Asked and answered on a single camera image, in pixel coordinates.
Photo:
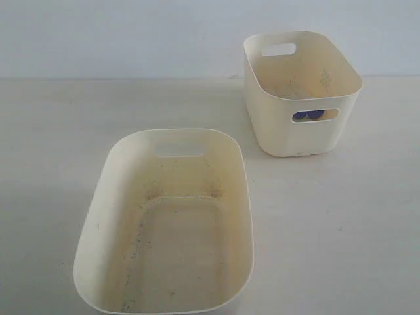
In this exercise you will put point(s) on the blue-capped clear tube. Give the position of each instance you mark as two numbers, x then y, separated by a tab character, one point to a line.
299	115

